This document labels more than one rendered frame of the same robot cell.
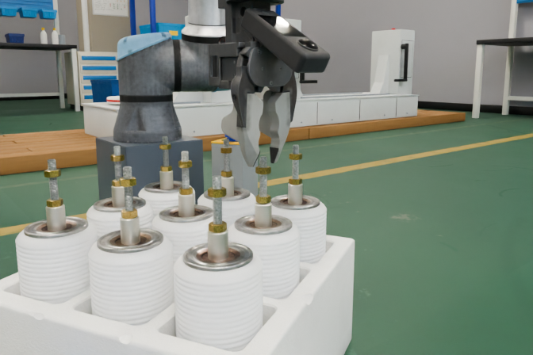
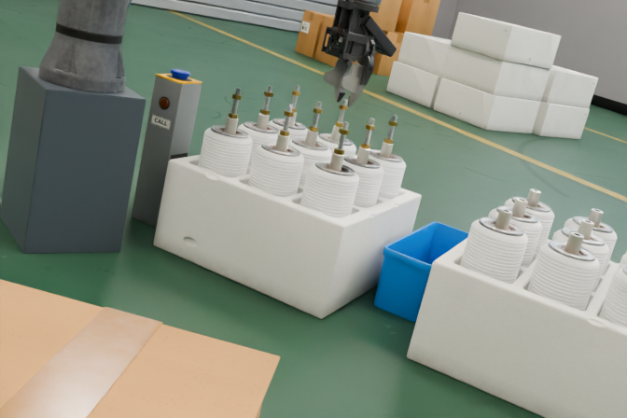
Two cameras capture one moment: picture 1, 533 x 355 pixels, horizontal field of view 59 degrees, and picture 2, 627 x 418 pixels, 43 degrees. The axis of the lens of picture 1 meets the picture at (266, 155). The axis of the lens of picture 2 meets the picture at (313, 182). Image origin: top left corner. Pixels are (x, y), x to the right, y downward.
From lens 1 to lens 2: 179 cm
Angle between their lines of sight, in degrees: 86
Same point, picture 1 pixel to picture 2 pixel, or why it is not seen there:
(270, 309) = not seen: hidden behind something
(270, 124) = (336, 78)
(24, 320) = (367, 222)
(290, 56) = (391, 48)
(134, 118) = (116, 62)
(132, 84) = (119, 22)
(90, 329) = (387, 208)
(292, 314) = not seen: hidden behind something
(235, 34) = (354, 27)
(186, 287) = (400, 171)
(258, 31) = (376, 31)
